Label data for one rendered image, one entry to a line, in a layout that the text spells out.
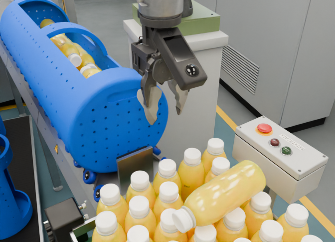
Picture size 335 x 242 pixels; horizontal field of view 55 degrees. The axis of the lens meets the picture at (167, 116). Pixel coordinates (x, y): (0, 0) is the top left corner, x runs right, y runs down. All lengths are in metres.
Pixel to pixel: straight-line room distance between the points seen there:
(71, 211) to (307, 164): 0.53
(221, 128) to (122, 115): 1.92
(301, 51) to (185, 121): 1.20
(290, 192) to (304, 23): 1.60
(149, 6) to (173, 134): 0.91
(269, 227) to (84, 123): 0.45
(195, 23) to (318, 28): 1.26
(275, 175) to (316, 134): 2.05
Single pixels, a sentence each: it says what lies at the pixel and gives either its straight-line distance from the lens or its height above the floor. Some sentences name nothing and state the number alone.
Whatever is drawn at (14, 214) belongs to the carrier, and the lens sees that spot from 1.83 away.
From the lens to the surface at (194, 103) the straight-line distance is 1.34.
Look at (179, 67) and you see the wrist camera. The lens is 0.52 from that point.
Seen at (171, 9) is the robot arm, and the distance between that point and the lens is 0.54.
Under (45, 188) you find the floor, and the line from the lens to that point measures 2.30.
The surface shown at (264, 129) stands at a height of 1.11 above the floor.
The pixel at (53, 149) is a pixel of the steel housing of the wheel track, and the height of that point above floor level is 0.86.
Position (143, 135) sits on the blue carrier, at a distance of 0.89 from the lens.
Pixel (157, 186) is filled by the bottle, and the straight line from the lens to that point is 0.75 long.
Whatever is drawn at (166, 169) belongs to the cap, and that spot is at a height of 1.09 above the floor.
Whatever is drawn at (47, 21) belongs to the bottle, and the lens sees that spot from 1.55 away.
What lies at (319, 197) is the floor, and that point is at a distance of 2.32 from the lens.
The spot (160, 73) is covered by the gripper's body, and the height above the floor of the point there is 1.33.
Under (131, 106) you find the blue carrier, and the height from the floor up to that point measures 1.15.
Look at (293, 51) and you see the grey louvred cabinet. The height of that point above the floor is 0.72.
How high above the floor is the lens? 1.59
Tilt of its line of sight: 35 degrees down
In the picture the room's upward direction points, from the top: straight up
